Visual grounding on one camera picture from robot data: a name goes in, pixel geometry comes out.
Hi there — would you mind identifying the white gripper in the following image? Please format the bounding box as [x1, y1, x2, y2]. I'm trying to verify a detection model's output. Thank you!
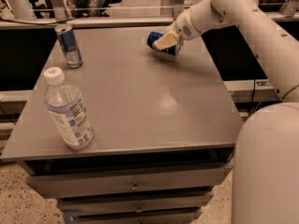
[152, 9, 201, 50]

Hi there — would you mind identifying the blue pepsi can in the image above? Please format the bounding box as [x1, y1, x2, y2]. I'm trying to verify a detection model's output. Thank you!
[147, 31, 183, 56]

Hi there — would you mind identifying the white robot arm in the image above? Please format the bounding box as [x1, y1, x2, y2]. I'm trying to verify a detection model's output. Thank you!
[153, 0, 299, 224]

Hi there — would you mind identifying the red bull can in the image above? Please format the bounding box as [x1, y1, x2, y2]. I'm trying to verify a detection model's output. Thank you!
[54, 24, 83, 68]

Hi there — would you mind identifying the grey drawer cabinet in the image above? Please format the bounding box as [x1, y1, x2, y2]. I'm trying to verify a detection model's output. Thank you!
[0, 24, 245, 224]

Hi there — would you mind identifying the clear plastic water bottle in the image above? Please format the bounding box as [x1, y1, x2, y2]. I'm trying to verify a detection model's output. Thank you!
[44, 67, 94, 149]

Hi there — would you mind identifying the bottom grey drawer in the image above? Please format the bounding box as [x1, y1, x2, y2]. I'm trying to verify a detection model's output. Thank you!
[76, 207, 202, 224]

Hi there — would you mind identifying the grey drawer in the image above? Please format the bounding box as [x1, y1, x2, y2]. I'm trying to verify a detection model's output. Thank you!
[76, 207, 202, 224]
[27, 162, 233, 198]
[58, 189, 213, 217]

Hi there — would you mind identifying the top grey drawer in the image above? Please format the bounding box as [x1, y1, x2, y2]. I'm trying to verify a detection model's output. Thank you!
[27, 162, 233, 198]

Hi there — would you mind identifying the middle grey drawer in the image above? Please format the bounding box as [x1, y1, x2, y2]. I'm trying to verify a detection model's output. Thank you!
[58, 189, 213, 217]

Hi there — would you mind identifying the metal railing frame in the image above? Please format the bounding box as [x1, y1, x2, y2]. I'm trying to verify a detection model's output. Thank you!
[0, 0, 299, 31]

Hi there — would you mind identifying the black hanging cable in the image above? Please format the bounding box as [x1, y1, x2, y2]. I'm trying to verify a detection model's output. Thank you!
[247, 79, 261, 117]

